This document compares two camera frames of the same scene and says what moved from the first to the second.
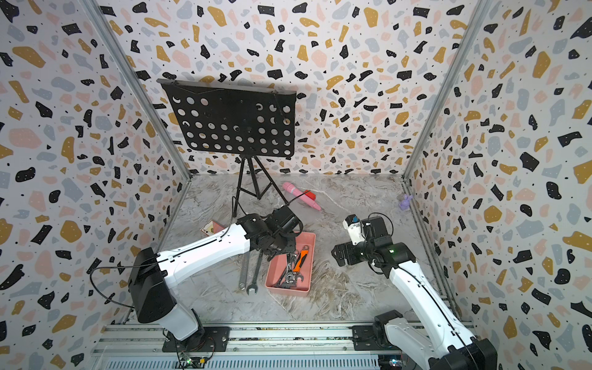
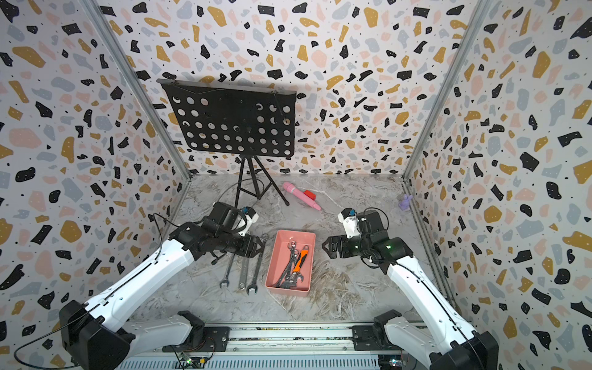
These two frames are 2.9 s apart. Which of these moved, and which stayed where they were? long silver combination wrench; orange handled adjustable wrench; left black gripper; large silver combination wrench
Moved: left black gripper
Stayed: large silver combination wrench; long silver combination wrench; orange handled adjustable wrench
